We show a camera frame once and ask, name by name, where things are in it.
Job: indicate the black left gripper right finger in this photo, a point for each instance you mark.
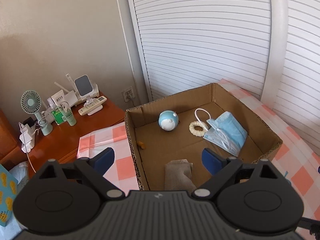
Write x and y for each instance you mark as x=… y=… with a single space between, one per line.
x=223 y=171

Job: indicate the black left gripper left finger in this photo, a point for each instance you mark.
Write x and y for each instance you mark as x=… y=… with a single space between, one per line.
x=92 y=172

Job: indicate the blue face masks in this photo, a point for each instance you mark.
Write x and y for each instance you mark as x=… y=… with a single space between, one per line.
x=224 y=131

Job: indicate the grey fabric pouch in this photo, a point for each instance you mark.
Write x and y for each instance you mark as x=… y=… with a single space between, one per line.
x=178 y=175

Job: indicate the wooden side cabinet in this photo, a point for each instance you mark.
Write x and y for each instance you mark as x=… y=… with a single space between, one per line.
x=63 y=142

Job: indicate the brown cardboard box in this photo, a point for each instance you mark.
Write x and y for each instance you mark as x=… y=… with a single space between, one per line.
x=152 y=147

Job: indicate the green tube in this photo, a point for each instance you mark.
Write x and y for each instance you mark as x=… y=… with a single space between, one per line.
x=68 y=114

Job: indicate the green small box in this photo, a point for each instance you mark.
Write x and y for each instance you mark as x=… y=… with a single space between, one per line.
x=58 y=116

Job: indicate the white remote control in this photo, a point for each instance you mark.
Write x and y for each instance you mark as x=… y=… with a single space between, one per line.
x=92 y=106

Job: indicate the blue white round toy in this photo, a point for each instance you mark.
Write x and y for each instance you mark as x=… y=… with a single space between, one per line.
x=168 y=120

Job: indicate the pink checked tablecloth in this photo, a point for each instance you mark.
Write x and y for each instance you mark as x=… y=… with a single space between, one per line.
x=294 y=159

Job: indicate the white phone stand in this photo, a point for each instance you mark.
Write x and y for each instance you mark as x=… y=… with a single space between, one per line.
x=86 y=88

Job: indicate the mint handheld fan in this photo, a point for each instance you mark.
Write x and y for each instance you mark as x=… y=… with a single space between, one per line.
x=31 y=103

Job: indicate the white louvred door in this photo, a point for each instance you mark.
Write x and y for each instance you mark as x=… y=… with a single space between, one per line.
x=270 y=48

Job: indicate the white charger with cable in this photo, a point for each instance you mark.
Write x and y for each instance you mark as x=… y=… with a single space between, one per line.
x=27 y=138

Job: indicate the wall power socket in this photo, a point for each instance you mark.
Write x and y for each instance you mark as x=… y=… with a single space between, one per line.
x=128 y=94

